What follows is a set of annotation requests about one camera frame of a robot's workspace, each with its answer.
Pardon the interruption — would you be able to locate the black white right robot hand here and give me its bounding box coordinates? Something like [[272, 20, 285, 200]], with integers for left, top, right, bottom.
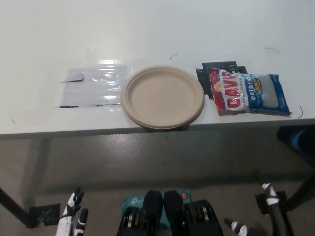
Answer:
[[223, 182, 296, 236]]

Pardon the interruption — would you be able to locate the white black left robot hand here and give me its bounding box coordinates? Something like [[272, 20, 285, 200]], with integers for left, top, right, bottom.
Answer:
[[56, 187, 89, 236]]

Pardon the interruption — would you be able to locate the red blue sunflower seed bag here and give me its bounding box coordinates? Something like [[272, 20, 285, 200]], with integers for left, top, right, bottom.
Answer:
[[208, 68, 293, 117]]

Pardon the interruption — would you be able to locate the beige paper plate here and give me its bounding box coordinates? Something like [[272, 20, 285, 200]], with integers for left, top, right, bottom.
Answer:
[[127, 102, 206, 130], [121, 64, 206, 127]]

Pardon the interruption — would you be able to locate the teal router box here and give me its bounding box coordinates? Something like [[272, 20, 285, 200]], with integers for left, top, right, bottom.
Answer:
[[120, 188, 191, 223]]

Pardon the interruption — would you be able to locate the clear plastic sheet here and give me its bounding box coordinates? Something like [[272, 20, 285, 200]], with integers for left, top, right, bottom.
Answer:
[[53, 64, 132, 109]]

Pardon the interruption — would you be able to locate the black tape marker with notches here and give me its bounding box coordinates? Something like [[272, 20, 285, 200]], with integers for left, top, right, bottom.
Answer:
[[196, 60, 248, 100]]

